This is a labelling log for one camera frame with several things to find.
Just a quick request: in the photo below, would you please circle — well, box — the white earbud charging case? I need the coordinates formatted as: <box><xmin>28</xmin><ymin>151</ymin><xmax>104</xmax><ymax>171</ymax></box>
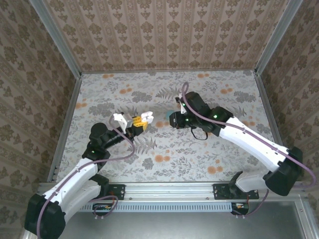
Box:
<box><xmin>140</xmin><ymin>111</ymin><xmax>155</xmax><ymax>124</ymax></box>

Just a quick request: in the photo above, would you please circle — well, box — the grey sheet metal panel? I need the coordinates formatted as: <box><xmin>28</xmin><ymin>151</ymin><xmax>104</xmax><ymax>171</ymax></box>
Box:
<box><xmin>59</xmin><ymin>201</ymin><xmax>309</xmax><ymax>239</ymax></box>

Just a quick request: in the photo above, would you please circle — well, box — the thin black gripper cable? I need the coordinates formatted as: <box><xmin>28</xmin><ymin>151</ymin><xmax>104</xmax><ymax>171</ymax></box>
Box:
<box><xmin>190</xmin><ymin>126</ymin><xmax>209</xmax><ymax>140</ymax></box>

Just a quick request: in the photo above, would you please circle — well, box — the aluminium table edge rail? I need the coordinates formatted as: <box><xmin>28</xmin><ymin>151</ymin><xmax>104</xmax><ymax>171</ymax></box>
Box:
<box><xmin>47</xmin><ymin>73</ymin><xmax>82</xmax><ymax>182</ymax></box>
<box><xmin>253</xmin><ymin>71</ymin><xmax>284</xmax><ymax>147</ymax></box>

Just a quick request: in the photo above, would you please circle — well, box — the small wired electronics board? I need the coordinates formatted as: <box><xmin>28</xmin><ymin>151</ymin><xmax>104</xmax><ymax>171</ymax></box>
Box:
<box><xmin>92</xmin><ymin>203</ymin><xmax>117</xmax><ymax>216</ymax></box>
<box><xmin>231</xmin><ymin>202</ymin><xmax>250</xmax><ymax>215</ymax></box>

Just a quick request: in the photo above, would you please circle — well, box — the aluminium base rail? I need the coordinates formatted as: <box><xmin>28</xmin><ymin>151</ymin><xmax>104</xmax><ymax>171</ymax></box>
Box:
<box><xmin>109</xmin><ymin>182</ymin><xmax>215</xmax><ymax>201</ymax></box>

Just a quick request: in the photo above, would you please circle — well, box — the grey slotted cable duct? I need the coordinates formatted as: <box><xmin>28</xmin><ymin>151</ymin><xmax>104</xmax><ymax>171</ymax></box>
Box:
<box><xmin>82</xmin><ymin>201</ymin><xmax>234</xmax><ymax>213</ymax></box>

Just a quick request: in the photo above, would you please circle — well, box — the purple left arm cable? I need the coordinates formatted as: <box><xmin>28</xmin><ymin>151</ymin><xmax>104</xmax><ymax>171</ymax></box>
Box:
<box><xmin>36</xmin><ymin>117</ymin><xmax>137</xmax><ymax>239</ymax></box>

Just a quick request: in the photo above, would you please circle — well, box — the aluminium corner post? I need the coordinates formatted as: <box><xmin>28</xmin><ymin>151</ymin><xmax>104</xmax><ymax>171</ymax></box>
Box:
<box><xmin>29</xmin><ymin>0</ymin><xmax>82</xmax><ymax>78</ymax></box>
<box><xmin>254</xmin><ymin>0</ymin><xmax>304</xmax><ymax>75</ymax></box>

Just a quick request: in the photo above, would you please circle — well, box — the aluminium frame bar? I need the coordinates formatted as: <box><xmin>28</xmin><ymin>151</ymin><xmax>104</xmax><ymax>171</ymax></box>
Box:
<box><xmin>294</xmin><ymin>195</ymin><xmax>315</xmax><ymax>239</ymax></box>

